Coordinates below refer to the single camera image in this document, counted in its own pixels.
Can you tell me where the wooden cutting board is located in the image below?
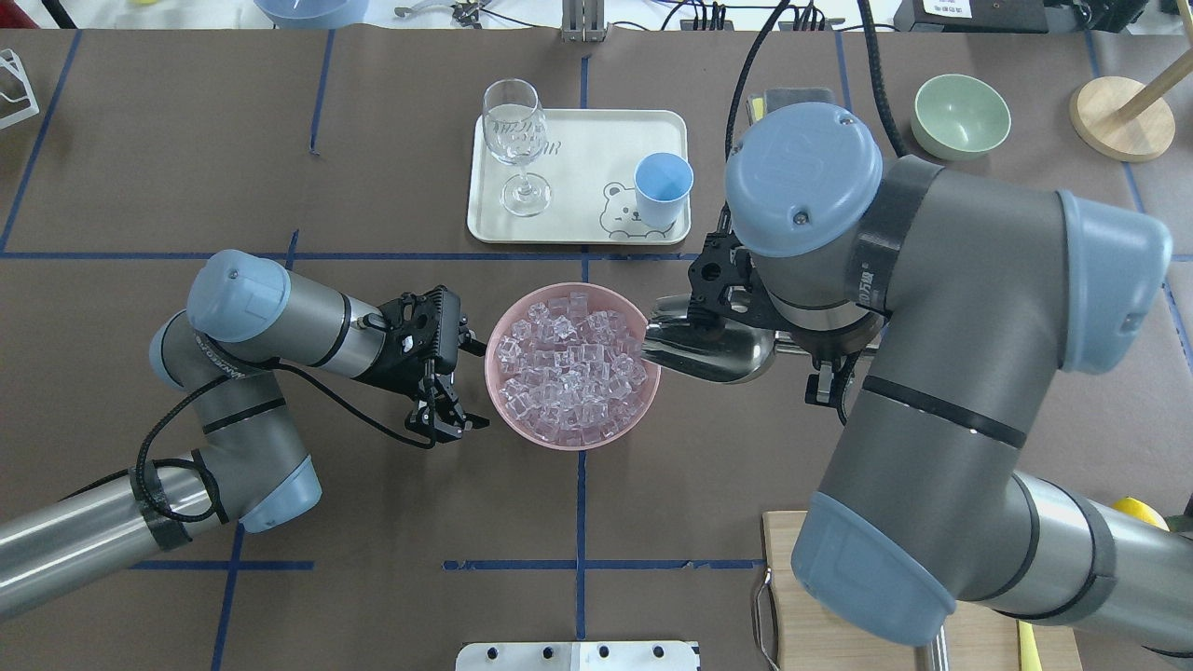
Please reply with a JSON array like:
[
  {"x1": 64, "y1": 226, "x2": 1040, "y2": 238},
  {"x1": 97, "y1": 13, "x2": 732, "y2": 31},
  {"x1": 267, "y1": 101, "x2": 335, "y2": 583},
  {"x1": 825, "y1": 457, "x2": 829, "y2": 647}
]
[{"x1": 753, "y1": 510, "x2": 1084, "y2": 671}]

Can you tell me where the yellow plastic knife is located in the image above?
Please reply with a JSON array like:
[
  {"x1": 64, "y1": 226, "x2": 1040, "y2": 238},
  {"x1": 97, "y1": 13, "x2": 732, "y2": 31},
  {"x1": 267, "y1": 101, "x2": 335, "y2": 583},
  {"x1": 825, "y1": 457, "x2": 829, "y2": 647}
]
[{"x1": 1016, "y1": 621, "x2": 1041, "y2": 671}]

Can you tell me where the clear wine glass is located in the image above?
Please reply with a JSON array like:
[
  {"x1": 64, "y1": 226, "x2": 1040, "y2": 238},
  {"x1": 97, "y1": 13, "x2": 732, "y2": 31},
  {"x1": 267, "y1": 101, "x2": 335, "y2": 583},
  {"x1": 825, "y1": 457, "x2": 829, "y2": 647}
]
[{"x1": 481, "y1": 79, "x2": 554, "y2": 218}]

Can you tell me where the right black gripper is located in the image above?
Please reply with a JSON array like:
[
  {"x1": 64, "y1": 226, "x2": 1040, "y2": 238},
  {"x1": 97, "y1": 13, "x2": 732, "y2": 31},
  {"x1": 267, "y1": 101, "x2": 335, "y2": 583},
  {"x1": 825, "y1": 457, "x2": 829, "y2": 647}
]
[{"x1": 778, "y1": 318, "x2": 885, "y2": 406}]

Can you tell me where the aluminium frame post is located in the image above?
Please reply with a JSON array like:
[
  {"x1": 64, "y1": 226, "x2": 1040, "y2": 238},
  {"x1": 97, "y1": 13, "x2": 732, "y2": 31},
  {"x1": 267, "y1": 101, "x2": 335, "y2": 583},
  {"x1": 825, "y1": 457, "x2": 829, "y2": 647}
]
[{"x1": 561, "y1": 0, "x2": 608, "y2": 43}]

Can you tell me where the wooden stand with round base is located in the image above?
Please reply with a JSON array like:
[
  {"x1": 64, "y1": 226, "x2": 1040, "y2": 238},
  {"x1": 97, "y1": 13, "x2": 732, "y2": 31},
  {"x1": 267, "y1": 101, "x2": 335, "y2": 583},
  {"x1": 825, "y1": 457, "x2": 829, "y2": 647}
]
[{"x1": 1069, "y1": 49, "x2": 1192, "y2": 164}]

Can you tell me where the yellow lemon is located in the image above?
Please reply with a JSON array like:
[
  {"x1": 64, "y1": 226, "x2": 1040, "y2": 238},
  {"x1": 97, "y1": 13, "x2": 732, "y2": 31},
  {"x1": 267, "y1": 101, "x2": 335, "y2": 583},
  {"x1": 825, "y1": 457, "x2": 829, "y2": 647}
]
[{"x1": 1112, "y1": 497, "x2": 1169, "y2": 531}]

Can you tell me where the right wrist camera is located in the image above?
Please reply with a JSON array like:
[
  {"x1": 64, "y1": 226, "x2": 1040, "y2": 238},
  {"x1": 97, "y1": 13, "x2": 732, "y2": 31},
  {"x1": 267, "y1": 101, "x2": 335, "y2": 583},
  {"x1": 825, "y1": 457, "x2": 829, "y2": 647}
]
[{"x1": 687, "y1": 204, "x2": 780, "y2": 330}]

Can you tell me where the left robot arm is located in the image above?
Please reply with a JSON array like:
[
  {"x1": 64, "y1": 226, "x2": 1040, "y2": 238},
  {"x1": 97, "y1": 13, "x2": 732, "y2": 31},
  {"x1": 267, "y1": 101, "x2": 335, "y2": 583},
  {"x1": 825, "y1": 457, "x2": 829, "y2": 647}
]
[{"x1": 1, "y1": 250, "x2": 488, "y2": 620}]

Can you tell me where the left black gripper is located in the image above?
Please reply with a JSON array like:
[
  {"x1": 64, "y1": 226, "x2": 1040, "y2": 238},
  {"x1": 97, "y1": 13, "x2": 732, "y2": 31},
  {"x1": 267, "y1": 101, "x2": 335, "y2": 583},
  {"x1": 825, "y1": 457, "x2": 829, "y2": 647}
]
[{"x1": 356, "y1": 287, "x2": 490, "y2": 445}]

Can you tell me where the cream serving tray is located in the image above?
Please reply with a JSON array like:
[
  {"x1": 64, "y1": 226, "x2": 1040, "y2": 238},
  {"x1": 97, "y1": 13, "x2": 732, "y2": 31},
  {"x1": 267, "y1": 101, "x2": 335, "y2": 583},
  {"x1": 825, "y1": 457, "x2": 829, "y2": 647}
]
[{"x1": 466, "y1": 109, "x2": 692, "y2": 246}]

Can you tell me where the green bowl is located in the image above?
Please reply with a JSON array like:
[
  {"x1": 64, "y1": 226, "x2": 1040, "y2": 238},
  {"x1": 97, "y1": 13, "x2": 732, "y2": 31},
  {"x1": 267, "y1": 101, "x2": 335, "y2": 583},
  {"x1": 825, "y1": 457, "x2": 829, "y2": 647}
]
[{"x1": 911, "y1": 74, "x2": 1010, "y2": 161}]

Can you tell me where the light blue cup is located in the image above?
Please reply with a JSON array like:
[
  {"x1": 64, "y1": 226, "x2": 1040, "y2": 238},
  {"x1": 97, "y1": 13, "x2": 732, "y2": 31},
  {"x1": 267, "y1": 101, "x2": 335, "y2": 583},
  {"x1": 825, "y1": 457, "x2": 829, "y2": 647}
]
[{"x1": 633, "y1": 152, "x2": 694, "y2": 232}]

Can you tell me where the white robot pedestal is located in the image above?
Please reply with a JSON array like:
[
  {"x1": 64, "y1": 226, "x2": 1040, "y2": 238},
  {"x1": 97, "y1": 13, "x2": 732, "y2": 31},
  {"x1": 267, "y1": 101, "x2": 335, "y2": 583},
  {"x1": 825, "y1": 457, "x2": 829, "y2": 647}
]
[{"x1": 455, "y1": 640, "x2": 701, "y2": 670}]

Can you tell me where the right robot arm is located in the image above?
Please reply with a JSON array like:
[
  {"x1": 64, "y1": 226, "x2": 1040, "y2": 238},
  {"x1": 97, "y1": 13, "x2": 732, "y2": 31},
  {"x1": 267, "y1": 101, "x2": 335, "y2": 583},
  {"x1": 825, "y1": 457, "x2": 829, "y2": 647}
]
[{"x1": 725, "y1": 101, "x2": 1189, "y2": 670}]

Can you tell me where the green lime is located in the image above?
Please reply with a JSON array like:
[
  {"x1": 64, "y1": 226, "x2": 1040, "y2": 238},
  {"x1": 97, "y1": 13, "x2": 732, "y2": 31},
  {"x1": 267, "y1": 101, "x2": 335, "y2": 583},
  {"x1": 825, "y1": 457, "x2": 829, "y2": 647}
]
[{"x1": 1166, "y1": 513, "x2": 1193, "y2": 538}]

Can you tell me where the metal ice scoop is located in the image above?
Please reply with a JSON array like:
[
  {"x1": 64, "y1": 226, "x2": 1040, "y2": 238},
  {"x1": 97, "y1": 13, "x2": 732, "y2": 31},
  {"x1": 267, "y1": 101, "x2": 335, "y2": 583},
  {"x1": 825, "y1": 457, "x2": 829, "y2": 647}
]
[{"x1": 639, "y1": 294, "x2": 809, "y2": 384}]

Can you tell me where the white wire cup rack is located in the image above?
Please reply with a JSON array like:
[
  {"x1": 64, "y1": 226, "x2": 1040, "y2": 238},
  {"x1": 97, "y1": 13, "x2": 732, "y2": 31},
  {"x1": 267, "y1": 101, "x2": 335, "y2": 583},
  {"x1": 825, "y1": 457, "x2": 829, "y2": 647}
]
[{"x1": 1, "y1": 49, "x2": 41, "y2": 129}]

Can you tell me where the pink bowl of ice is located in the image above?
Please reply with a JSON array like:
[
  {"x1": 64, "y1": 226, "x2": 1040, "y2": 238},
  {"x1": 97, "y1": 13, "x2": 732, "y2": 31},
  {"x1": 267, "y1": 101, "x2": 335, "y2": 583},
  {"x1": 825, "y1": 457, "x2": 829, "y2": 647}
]
[{"x1": 486, "y1": 283, "x2": 661, "y2": 451}]

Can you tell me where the blue bowl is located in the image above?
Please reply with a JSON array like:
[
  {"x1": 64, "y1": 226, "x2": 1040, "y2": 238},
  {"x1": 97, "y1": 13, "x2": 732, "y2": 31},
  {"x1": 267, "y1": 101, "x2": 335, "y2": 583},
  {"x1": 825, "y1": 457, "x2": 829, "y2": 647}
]
[{"x1": 253, "y1": 0, "x2": 370, "y2": 30}]

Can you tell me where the grey folded cloth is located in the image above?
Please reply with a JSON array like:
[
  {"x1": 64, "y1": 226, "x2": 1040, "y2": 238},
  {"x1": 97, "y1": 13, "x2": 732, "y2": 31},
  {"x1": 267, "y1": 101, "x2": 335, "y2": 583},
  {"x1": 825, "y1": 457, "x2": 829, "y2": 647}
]
[{"x1": 747, "y1": 88, "x2": 837, "y2": 127}]

